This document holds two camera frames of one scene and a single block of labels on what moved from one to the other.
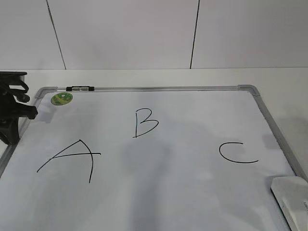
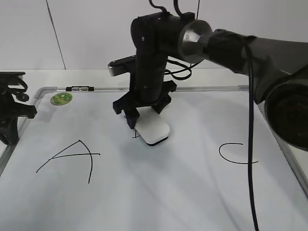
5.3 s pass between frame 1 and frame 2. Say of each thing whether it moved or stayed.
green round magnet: stayed
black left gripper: stayed
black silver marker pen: stayed
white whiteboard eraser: moved
